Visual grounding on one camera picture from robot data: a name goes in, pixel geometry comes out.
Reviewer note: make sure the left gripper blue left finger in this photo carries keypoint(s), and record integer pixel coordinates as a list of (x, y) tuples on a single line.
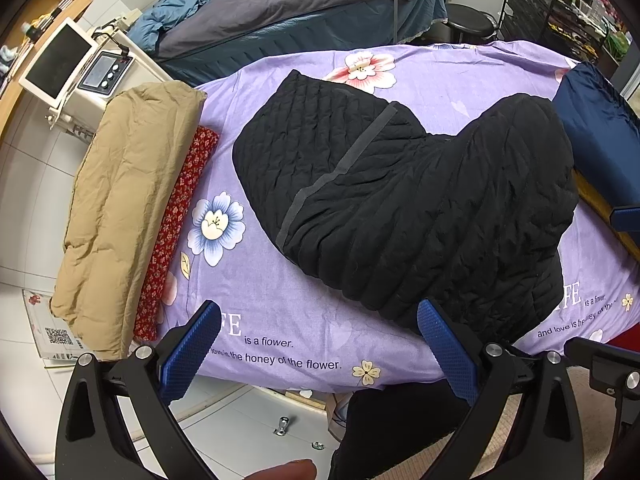
[(183, 349)]

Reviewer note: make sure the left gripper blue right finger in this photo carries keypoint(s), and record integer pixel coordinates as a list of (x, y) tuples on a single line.
[(456, 364)]

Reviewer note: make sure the black quilted jacket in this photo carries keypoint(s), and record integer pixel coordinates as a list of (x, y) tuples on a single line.
[(355, 192)]

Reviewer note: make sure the person's left hand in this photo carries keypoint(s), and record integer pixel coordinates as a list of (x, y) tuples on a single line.
[(295, 470)]

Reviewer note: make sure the purple floral bed sheet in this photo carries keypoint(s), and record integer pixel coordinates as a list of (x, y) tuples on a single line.
[(282, 328)]

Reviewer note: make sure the paper with QR code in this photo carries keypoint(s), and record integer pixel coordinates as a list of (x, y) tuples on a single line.
[(55, 343)]

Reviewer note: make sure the mustard yellow folded garment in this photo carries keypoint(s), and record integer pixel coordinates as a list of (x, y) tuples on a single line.
[(591, 196)]

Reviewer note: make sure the folded beige down jacket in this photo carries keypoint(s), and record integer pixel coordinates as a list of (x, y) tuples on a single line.
[(120, 194)]

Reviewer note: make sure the red floral folded garment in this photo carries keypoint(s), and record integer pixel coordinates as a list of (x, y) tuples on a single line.
[(160, 284)]

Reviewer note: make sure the navy blue folded garment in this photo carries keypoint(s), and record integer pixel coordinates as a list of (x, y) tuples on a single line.
[(604, 133)]

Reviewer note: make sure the white beauty machine with screen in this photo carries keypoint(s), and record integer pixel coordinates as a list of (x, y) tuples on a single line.
[(77, 73)]

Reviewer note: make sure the black round stool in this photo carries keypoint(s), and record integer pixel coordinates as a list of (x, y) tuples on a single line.
[(468, 24)]

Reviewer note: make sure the blue crumpled blanket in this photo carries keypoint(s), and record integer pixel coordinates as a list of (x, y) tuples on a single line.
[(175, 5)]

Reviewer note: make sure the massage bed with grey cover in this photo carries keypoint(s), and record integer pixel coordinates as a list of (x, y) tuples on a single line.
[(226, 35)]

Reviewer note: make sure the wooden shelf unit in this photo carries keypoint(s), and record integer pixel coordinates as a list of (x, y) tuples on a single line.
[(36, 22)]

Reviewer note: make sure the black wire shelf rack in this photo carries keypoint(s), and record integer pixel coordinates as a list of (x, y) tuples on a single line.
[(582, 29)]

